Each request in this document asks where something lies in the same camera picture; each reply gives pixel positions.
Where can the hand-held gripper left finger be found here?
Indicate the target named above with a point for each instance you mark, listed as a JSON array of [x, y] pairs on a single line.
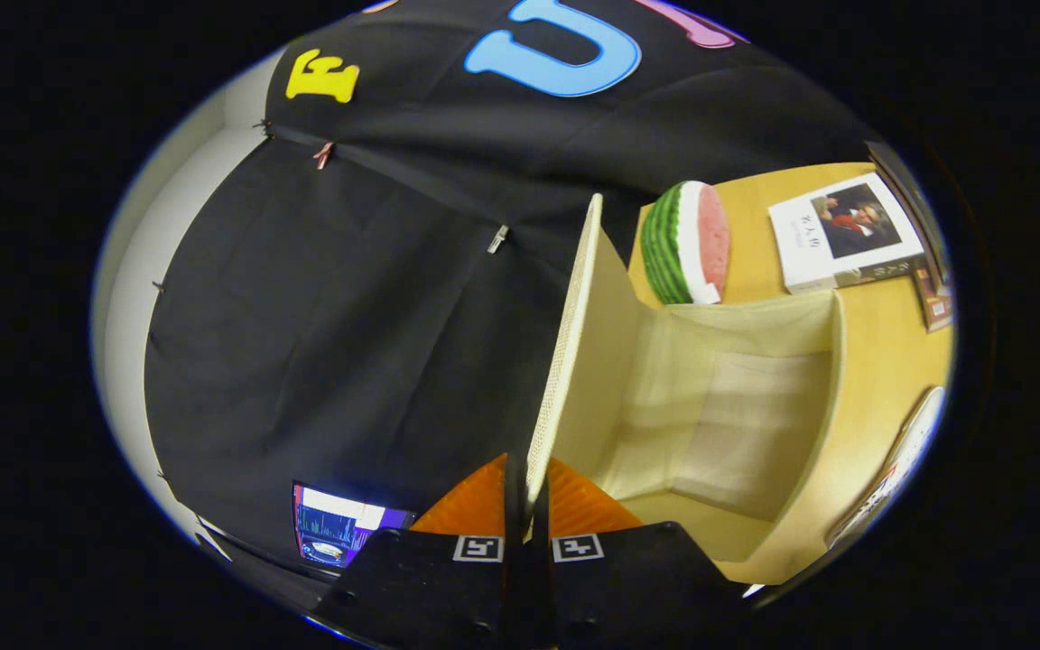
[[430, 587]]

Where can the black backdrop cloth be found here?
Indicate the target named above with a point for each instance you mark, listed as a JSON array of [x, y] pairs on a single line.
[[348, 316]]

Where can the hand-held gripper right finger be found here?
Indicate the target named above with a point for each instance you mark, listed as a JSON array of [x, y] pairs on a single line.
[[628, 587]]

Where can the watermelon slice toy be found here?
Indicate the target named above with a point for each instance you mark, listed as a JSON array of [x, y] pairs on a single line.
[[678, 239]]

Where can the beige fabric storage box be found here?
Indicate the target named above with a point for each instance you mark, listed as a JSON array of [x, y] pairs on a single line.
[[710, 406]]

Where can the lit monitor screen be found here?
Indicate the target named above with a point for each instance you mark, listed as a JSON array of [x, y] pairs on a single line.
[[339, 528]]

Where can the red cloth clip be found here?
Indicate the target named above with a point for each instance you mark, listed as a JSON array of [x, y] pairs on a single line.
[[324, 155]]

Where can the white portrait cover book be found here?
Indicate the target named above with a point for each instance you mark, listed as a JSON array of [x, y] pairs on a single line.
[[840, 230]]

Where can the reddish brown book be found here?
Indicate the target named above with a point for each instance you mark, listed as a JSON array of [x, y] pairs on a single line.
[[935, 302]]

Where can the silver metal clip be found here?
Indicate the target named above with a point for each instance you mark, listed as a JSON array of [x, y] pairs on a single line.
[[497, 239]]

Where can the black hardcover book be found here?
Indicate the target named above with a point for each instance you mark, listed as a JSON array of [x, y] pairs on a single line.
[[913, 208]]

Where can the white canvas shoe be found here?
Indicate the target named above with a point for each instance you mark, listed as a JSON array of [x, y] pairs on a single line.
[[899, 456]]

